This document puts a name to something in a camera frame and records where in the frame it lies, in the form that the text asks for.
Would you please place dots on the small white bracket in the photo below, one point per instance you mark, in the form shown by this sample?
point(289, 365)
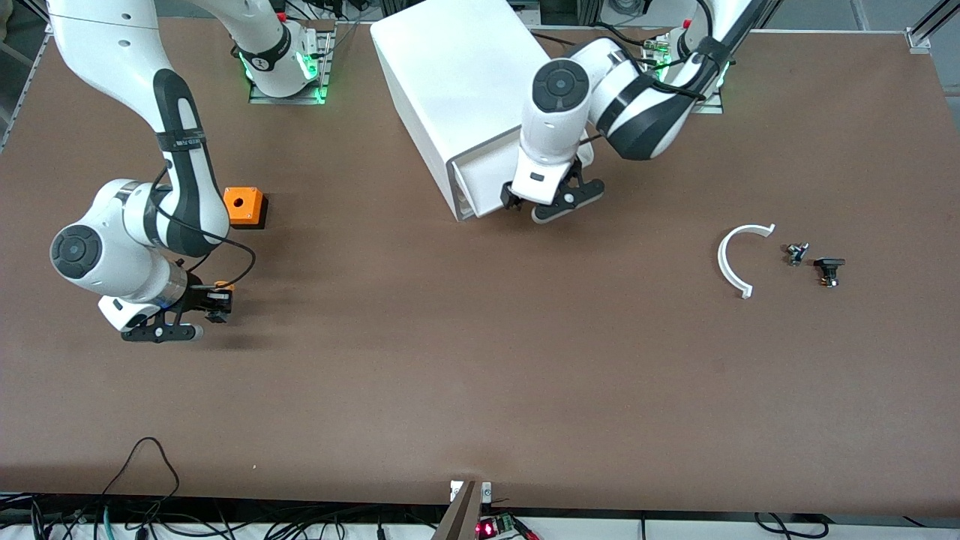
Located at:
point(455, 491)
point(487, 492)

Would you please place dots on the black button holder component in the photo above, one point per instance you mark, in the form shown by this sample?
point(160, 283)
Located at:
point(829, 264)

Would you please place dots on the white curved plastic arc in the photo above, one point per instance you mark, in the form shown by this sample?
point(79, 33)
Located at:
point(722, 259)

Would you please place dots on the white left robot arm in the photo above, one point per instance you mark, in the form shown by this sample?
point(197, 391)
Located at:
point(559, 112)

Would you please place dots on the small grey metal component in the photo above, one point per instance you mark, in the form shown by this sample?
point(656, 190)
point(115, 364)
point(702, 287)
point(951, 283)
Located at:
point(796, 253)

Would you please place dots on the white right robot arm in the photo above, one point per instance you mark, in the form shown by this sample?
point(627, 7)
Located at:
point(112, 45)

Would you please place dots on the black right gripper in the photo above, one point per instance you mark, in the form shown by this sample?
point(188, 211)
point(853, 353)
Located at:
point(199, 297)

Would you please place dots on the white plastic drawer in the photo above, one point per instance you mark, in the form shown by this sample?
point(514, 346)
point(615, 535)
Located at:
point(484, 184)

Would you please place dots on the orange box with hole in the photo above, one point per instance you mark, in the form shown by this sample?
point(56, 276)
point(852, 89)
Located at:
point(251, 206)

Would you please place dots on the white drawer cabinet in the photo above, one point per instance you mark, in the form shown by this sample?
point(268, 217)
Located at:
point(450, 75)

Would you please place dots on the circuit board with red LED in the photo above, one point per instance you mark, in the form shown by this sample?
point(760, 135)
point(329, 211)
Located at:
point(501, 523)

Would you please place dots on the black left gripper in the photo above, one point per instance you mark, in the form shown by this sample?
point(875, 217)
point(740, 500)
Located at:
point(512, 199)

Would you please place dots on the aluminium frame profile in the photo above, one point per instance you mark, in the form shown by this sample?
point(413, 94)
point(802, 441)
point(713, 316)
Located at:
point(919, 37)

